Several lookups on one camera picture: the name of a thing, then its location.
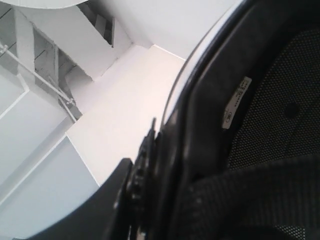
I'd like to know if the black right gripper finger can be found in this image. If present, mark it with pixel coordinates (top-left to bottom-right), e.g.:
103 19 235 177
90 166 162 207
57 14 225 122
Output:
29 158 133 240

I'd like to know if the black motorcycle helmet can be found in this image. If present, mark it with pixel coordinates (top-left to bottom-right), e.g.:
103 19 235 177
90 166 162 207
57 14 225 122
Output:
109 0 320 240

